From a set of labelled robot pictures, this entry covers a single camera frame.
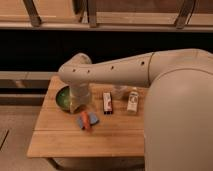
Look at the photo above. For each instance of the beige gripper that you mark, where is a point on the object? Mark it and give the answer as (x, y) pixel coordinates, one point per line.
(79, 96)

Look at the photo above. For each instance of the orange red pepper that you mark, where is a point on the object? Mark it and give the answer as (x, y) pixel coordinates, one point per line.
(86, 120)

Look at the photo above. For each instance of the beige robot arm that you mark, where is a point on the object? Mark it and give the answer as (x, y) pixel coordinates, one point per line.
(178, 108)

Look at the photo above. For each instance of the green ceramic bowl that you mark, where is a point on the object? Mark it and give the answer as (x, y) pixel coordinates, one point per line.
(63, 98)

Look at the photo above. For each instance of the wooden table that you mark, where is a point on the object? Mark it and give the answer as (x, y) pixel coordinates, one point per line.
(57, 133)

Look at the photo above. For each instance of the red white snack box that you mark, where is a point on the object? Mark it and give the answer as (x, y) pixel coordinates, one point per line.
(107, 103)

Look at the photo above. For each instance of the white labelled bottle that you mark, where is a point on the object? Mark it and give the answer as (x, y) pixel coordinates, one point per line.
(133, 100)

